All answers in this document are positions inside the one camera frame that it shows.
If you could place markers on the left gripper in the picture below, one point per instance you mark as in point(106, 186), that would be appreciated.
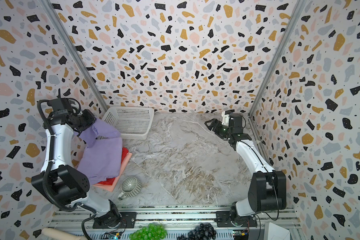
point(91, 117)

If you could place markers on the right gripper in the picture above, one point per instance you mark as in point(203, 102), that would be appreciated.
point(217, 127)

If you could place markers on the purple SHINE t-shirt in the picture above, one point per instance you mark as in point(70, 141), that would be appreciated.
point(101, 133)

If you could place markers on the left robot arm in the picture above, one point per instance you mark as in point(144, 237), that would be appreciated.
point(82, 150)

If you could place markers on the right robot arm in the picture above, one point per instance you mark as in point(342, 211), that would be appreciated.
point(268, 187)

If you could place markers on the folded purple t-shirt on stack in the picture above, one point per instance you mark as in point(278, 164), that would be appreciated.
point(98, 161)

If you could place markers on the white plastic laundry basket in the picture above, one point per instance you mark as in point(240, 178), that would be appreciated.
point(133, 123)

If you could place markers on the folded red t-shirt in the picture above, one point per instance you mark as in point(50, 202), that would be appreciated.
point(115, 170)

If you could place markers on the folded pink t-shirt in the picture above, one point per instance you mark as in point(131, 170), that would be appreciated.
point(110, 188)

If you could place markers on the right small circuit board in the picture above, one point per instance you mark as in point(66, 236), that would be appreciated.
point(240, 235)

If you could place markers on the dark purple grape bunch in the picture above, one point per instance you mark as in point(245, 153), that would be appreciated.
point(201, 232)

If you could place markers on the white paper box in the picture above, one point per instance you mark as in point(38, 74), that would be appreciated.
point(275, 232)

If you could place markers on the wooden rolling pin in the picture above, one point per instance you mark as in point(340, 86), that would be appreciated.
point(59, 235)

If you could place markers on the small green circuit board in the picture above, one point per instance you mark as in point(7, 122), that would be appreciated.
point(112, 236)

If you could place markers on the green grape bunch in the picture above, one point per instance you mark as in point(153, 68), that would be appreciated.
point(150, 232)

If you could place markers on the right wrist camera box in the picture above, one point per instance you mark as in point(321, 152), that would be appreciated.
point(228, 120)

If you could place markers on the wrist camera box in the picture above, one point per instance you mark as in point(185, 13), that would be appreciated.
point(228, 120)
point(61, 104)

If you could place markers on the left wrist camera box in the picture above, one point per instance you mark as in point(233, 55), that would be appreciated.
point(61, 104)

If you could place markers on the left corner aluminium post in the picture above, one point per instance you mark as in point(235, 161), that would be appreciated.
point(57, 23)

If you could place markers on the corner aluminium post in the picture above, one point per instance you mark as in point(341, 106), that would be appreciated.
point(57, 23)
point(278, 54)

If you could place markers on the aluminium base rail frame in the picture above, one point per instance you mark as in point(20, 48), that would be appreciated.
point(180, 220)

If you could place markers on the right corner aluminium post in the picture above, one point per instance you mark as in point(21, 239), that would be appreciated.
point(278, 54)

